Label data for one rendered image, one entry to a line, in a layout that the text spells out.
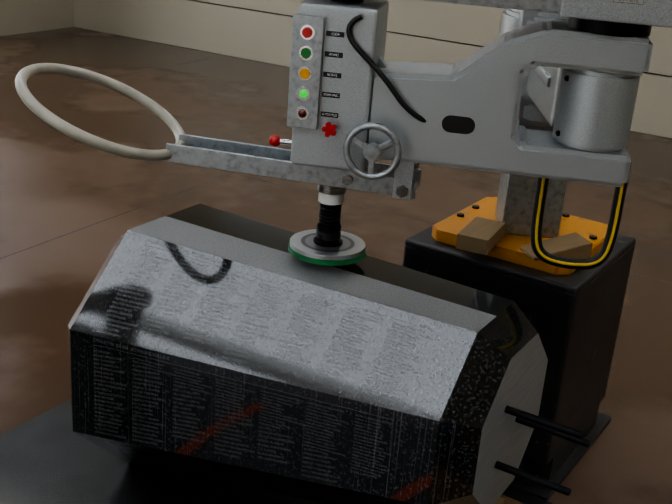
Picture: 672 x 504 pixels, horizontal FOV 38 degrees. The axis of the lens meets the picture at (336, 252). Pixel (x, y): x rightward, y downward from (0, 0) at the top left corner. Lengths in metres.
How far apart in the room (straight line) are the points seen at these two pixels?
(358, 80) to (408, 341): 0.67
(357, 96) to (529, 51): 0.44
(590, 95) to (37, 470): 2.03
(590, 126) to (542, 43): 0.24
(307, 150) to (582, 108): 0.70
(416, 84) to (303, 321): 0.67
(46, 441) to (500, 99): 1.89
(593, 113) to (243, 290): 1.02
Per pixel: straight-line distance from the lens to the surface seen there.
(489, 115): 2.49
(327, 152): 2.54
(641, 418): 3.94
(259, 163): 2.64
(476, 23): 8.92
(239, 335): 2.61
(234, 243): 2.85
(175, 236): 2.89
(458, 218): 3.35
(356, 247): 2.71
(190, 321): 2.69
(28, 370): 3.91
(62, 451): 3.39
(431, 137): 2.51
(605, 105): 2.50
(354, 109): 2.51
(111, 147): 2.60
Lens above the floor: 1.85
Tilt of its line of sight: 21 degrees down
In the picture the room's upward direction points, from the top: 5 degrees clockwise
